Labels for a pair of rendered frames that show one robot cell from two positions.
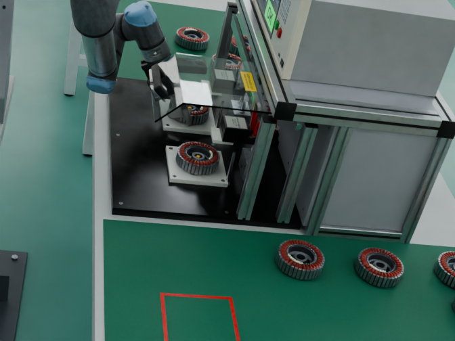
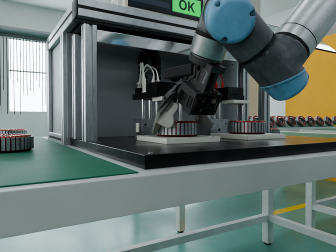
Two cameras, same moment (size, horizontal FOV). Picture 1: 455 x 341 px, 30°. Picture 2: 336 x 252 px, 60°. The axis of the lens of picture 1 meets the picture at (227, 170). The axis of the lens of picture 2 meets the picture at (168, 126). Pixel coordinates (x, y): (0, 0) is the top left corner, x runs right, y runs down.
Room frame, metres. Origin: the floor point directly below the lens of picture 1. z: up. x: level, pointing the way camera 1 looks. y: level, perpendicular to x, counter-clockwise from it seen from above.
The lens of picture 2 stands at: (2.30, 0.83, 0.82)
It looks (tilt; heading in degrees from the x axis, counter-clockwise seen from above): 1 degrees down; 254
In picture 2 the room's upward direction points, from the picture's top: straight up
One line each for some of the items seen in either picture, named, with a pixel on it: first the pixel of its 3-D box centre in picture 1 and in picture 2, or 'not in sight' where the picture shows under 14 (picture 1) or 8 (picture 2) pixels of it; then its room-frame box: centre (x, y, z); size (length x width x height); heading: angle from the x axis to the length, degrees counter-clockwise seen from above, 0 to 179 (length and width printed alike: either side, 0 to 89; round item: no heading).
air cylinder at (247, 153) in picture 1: (251, 164); (214, 127); (1.88, -0.06, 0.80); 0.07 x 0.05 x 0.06; 15
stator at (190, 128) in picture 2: (189, 109); (176, 128); (2.08, 0.15, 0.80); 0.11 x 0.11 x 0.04
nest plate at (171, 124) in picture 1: (187, 117); (177, 138); (2.08, 0.15, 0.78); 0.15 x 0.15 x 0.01; 15
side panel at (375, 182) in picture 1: (375, 185); not in sight; (1.75, -0.36, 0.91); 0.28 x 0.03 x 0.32; 105
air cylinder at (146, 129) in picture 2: (238, 116); (150, 128); (2.11, 0.01, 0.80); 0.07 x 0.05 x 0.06; 15
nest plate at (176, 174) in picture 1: (196, 166); (246, 135); (1.84, 0.08, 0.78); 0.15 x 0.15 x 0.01; 15
